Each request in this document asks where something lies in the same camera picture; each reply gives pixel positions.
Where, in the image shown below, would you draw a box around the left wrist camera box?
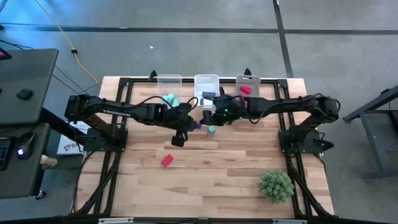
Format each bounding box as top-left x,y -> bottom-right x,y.
170,133 -> 187,148

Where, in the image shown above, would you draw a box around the yellow hanging cable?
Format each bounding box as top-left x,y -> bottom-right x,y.
33,0 -> 103,88

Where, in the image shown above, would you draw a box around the black aluminium table frame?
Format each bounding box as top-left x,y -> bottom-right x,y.
73,76 -> 335,224

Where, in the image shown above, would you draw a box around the black metal table stand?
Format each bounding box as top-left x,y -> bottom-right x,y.
341,83 -> 398,182

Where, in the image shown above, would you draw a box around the clear plastic bin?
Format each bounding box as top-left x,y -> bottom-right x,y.
157,73 -> 183,108

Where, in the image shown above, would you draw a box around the black computer mouse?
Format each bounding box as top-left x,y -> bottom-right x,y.
16,132 -> 36,161

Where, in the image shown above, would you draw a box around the dark grey desk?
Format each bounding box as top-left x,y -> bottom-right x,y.
0,123 -> 52,200
0,48 -> 60,126

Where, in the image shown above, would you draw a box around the white plastic handled bin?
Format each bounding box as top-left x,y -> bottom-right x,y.
235,74 -> 261,99
193,73 -> 220,108

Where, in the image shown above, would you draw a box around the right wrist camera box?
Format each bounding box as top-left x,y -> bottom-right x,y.
213,95 -> 233,108

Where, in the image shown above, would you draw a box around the silver aluminium bracket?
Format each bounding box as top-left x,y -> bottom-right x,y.
272,218 -> 308,224
98,217 -> 135,224

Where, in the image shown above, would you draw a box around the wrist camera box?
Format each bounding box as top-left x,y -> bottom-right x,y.
213,95 -> 233,108
170,133 -> 187,148

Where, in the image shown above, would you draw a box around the artificial green potted plant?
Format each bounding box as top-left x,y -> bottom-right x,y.
257,169 -> 295,205

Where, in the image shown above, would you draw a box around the small black desk gadget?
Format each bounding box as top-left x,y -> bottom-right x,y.
16,88 -> 34,101

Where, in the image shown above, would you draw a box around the black keyboard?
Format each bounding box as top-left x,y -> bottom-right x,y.
0,136 -> 12,171

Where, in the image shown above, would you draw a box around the white printed paper sheets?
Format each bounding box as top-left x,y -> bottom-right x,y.
57,120 -> 91,156

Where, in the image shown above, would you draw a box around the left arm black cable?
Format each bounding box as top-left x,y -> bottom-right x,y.
132,95 -> 200,110

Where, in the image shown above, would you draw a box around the beige cylindrical item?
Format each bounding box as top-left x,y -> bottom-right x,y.
39,154 -> 59,168

